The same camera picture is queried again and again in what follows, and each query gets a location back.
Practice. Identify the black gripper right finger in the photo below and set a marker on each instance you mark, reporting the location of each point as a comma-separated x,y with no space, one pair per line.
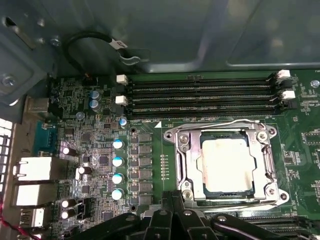
182,225

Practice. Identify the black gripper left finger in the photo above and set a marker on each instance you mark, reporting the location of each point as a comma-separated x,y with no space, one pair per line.
165,225

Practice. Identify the metal locking lever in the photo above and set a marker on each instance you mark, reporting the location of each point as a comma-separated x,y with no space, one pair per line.
237,200
212,124

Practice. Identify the silver CPU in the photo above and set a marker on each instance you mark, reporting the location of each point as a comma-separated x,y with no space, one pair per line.
227,165

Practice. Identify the metal socket cover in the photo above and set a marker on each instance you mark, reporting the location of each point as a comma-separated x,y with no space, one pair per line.
193,150

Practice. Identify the CPU socket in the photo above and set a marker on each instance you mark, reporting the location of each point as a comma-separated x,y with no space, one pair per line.
172,138

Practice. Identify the silver round capacitor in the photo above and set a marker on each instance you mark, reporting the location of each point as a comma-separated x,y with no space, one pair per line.
118,161
95,103
95,95
118,178
123,122
117,194
118,144

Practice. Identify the black RAM slot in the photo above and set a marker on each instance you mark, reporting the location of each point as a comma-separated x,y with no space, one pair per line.
175,81
175,109
265,220
175,100
175,90

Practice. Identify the green motherboard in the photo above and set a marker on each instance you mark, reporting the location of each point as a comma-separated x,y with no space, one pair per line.
295,175

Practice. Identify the silver port block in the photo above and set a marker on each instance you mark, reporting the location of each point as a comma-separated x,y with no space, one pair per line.
35,170
32,195

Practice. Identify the blue port connector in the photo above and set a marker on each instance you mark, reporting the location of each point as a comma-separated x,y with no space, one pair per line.
46,140

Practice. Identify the black open PC case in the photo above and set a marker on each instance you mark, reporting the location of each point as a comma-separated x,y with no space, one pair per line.
175,30

